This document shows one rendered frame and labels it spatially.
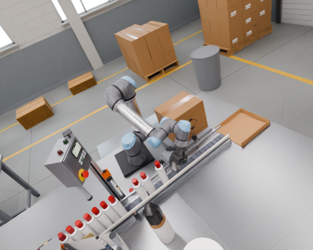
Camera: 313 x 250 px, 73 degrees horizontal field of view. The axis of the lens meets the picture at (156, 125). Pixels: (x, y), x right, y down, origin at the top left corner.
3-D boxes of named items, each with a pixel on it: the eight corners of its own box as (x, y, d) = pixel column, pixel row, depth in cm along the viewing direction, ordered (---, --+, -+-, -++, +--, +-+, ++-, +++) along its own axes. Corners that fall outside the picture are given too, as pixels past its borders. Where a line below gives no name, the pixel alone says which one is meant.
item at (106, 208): (115, 225, 128) (99, 209, 115) (112, 219, 132) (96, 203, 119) (122, 220, 129) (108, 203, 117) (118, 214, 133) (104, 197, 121)
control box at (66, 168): (66, 188, 107) (43, 165, 95) (77, 161, 120) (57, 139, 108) (84, 185, 105) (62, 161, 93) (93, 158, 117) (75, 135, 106)
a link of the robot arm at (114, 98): (95, 92, 125) (158, 144, 117) (109, 82, 131) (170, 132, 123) (96, 102, 135) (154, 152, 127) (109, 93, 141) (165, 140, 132)
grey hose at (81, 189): (88, 202, 123) (68, 181, 110) (86, 198, 125) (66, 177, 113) (93, 198, 124) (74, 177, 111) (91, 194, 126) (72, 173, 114)
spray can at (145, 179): (151, 197, 135) (140, 179, 123) (147, 192, 139) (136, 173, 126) (158, 192, 137) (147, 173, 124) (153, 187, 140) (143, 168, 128)
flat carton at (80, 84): (73, 95, 513) (68, 89, 500) (71, 88, 554) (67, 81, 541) (97, 84, 521) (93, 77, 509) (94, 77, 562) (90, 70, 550)
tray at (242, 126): (242, 147, 149) (241, 143, 147) (214, 131, 169) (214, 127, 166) (270, 124, 157) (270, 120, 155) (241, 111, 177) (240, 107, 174)
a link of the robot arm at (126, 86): (132, 142, 169) (106, 84, 135) (144, 130, 177) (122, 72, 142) (143, 147, 162) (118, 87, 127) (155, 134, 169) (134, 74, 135)
